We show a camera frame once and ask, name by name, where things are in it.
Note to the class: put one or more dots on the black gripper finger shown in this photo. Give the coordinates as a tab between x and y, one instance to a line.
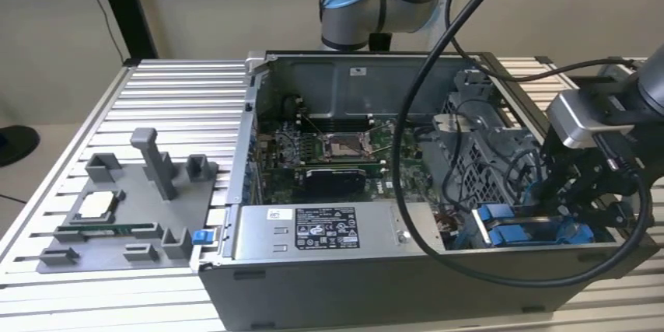
578	200
552	176

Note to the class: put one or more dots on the hard disk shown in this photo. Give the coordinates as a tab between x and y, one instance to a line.
492	213

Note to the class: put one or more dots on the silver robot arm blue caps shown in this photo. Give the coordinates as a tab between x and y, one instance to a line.
358	17

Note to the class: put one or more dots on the grey metal disk bay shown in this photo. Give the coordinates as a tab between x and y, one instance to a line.
467	168

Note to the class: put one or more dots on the small blue disk carrier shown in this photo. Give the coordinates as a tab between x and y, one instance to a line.
506	236

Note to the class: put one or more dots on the green motherboard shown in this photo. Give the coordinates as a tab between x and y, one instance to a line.
384	176

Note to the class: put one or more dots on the CPU socket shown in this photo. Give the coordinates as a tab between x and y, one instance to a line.
344	147

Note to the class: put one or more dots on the black graphics card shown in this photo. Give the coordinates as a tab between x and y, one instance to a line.
332	182

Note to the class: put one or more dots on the black RAM slots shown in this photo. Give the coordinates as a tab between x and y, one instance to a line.
338	122

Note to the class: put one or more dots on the black power supply label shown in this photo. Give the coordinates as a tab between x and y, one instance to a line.
327	227

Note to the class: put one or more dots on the black open PC case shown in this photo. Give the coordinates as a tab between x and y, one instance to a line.
363	293

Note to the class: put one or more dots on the small white barcode sticker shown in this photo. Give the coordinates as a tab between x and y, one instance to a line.
280	214

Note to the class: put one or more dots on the silver power supply unit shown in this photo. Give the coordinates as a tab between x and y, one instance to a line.
259	231

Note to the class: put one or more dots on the blue case latch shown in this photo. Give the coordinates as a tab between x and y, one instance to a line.
202	237

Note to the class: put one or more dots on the grey parts rack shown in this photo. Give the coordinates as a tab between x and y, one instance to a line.
130	207

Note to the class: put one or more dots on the green RAM stick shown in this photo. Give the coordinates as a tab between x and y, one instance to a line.
104	229

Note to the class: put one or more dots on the silver CPU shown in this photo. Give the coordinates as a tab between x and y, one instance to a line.
98	205

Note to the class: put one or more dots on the black round object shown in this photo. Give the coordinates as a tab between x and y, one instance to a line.
15	145

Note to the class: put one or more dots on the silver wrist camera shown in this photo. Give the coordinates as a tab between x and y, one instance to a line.
580	118

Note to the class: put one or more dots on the black upright frame post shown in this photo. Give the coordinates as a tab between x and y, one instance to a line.
124	5

